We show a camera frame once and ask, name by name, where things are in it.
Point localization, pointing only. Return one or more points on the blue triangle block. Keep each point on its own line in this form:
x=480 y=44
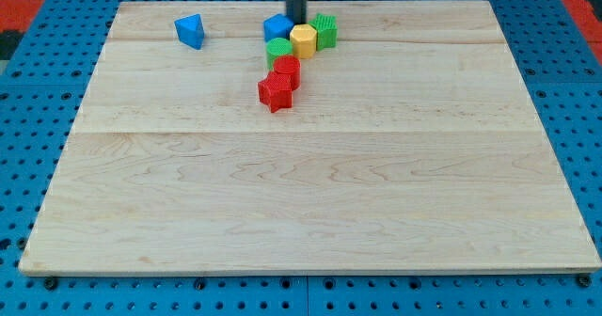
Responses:
x=190 y=31

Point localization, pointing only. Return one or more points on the blue cube block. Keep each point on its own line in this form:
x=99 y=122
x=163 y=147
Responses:
x=277 y=26

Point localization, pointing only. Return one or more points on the green star block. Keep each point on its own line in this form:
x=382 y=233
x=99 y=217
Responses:
x=327 y=30

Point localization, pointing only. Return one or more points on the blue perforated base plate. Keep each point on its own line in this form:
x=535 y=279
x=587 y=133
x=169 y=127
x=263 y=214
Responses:
x=45 y=81

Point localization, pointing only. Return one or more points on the green cylinder block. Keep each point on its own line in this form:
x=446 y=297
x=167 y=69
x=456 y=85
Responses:
x=275 y=48

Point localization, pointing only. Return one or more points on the red star block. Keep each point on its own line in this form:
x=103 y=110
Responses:
x=275 y=91

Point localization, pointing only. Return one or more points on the red cylinder block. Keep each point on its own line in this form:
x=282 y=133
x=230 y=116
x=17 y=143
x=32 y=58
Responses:
x=291 y=66

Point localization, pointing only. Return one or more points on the yellow hexagon block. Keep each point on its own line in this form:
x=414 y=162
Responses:
x=304 y=40

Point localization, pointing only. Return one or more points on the light wooden board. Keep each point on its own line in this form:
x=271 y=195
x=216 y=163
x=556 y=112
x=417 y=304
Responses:
x=411 y=148

